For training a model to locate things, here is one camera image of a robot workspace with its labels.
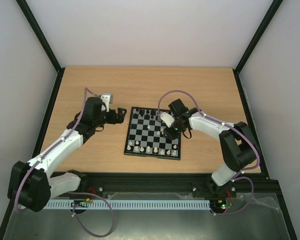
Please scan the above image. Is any black white chess board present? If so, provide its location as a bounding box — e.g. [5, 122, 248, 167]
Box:
[123, 106, 181, 161]

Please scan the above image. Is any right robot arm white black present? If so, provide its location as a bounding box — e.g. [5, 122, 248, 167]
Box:
[158, 99, 260, 196]

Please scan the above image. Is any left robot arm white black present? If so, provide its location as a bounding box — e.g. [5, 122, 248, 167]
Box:
[7, 94, 127, 212]

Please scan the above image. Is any transparent plastic sheet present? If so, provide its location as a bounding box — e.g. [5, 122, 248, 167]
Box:
[4, 193, 290, 240]

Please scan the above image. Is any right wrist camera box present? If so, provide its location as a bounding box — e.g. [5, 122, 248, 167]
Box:
[159, 112, 175, 128]

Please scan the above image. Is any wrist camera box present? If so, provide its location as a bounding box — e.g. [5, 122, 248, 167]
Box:
[159, 112, 175, 128]
[100, 93, 114, 112]

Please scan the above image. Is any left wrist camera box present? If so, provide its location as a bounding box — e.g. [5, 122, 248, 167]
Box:
[100, 93, 114, 112]

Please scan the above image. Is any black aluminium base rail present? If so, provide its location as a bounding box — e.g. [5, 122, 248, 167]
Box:
[14, 172, 281, 198]

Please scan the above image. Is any grey slotted cable duct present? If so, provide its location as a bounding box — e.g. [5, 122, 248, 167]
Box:
[44, 199, 211, 211]

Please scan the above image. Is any left black frame post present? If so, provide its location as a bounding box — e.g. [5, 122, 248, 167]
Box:
[16, 0, 65, 73]

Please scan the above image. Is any black frame post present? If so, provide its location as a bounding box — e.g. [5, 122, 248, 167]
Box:
[234, 0, 285, 75]
[16, 0, 65, 73]

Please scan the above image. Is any right black frame post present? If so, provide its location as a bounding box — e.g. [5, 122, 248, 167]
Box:
[234, 0, 285, 75]

